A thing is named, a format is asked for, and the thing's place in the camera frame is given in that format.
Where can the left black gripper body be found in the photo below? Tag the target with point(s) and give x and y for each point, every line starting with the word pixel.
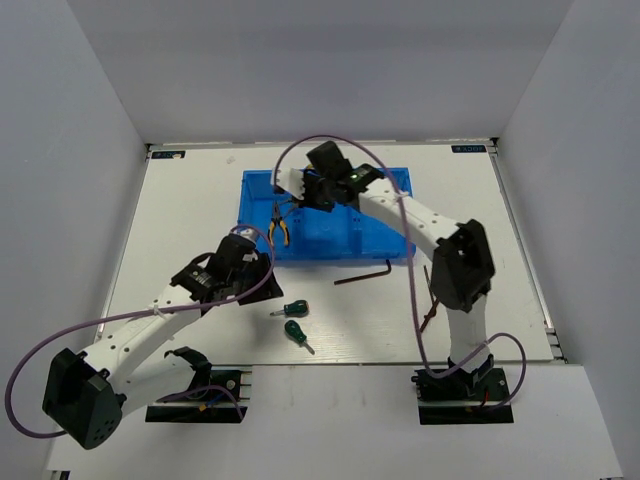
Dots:
pixel 256 271

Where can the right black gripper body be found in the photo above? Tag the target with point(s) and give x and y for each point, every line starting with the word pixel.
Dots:
pixel 317 194

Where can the yellow black pliers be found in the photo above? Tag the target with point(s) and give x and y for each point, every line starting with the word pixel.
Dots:
pixel 290 204
pixel 277 222

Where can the green stubby screwdriver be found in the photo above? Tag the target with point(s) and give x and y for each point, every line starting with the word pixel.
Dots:
pixel 296 309
pixel 295 333

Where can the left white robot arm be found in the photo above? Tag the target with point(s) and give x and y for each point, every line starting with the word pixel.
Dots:
pixel 89 392

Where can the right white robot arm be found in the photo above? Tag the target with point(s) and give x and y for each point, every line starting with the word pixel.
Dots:
pixel 461 260

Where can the long dark hex key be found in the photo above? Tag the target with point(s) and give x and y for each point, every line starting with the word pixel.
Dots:
pixel 358 278

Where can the thin straight hex key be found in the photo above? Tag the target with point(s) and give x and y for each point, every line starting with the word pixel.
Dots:
pixel 428 282

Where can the left corner label sticker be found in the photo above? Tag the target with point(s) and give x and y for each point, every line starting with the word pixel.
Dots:
pixel 168 154

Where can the corner label sticker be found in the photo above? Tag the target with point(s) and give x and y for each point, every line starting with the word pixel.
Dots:
pixel 168 154
pixel 468 148

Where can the right corner label sticker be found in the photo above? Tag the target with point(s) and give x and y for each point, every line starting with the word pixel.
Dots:
pixel 468 148

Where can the right bent hex key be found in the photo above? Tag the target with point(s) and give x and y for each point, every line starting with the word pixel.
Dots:
pixel 429 315

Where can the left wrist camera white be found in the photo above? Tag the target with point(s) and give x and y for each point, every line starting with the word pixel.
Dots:
pixel 247 232

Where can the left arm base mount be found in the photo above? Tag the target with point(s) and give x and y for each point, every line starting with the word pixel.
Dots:
pixel 224 402

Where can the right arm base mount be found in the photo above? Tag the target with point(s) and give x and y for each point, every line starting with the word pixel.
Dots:
pixel 445 402

